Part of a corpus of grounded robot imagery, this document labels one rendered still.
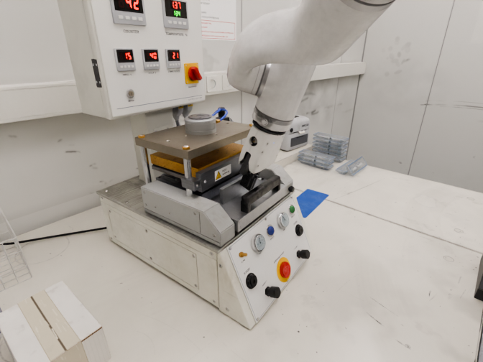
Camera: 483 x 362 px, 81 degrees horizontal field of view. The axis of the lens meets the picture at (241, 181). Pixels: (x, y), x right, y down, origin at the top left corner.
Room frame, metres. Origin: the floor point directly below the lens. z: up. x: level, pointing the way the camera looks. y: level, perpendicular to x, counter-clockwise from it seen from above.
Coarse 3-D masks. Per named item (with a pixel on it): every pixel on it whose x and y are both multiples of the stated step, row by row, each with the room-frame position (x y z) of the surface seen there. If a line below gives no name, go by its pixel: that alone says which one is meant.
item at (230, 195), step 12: (240, 180) 0.64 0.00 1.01; (264, 180) 0.72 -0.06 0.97; (228, 192) 0.60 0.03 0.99; (240, 192) 0.64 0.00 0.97; (276, 192) 0.64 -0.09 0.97; (228, 204) 0.58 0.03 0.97; (240, 204) 0.58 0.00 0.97; (252, 204) 0.58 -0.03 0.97; (264, 204) 0.60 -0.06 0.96; (240, 216) 0.53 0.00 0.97; (252, 216) 0.55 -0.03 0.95; (240, 228) 0.52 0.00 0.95
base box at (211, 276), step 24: (120, 216) 0.67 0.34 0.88; (120, 240) 0.69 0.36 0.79; (144, 240) 0.62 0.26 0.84; (168, 240) 0.56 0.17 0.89; (168, 264) 0.57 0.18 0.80; (192, 264) 0.51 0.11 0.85; (216, 264) 0.47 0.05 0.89; (192, 288) 0.52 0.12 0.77; (216, 288) 0.47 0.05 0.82; (240, 288) 0.45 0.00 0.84; (240, 312) 0.43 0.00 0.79
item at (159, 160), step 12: (228, 144) 0.76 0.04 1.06; (240, 144) 0.76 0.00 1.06; (156, 156) 0.67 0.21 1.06; (168, 156) 0.67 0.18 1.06; (204, 156) 0.67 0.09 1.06; (216, 156) 0.67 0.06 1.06; (228, 156) 0.67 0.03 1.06; (156, 168) 0.67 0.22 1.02; (168, 168) 0.64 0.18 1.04; (180, 168) 0.62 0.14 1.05; (192, 168) 0.60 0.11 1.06; (204, 168) 0.60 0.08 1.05
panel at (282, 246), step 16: (288, 208) 0.68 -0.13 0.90; (256, 224) 0.57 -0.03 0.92; (272, 224) 0.61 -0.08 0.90; (288, 224) 0.65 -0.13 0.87; (240, 240) 0.51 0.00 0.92; (272, 240) 0.58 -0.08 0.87; (288, 240) 0.63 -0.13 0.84; (304, 240) 0.67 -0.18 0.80; (240, 256) 0.49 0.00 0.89; (256, 256) 0.52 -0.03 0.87; (272, 256) 0.56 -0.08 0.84; (288, 256) 0.60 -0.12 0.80; (240, 272) 0.47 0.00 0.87; (256, 272) 0.50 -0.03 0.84; (272, 272) 0.53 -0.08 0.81; (256, 288) 0.48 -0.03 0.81; (256, 304) 0.46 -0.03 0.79; (256, 320) 0.44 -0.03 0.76
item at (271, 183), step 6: (270, 180) 0.63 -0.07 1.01; (276, 180) 0.64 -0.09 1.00; (258, 186) 0.60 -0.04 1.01; (264, 186) 0.60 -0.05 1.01; (270, 186) 0.62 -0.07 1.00; (276, 186) 0.65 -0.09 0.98; (252, 192) 0.56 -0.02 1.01; (258, 192) 0.57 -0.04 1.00; (264, 192) 0.60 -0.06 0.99; (246, 198) 0.54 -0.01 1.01; (252, 198) 0.55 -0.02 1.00; (258, 198) 0.57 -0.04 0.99; (246, 204) 0.54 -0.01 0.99; (246, 210) 0.54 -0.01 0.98
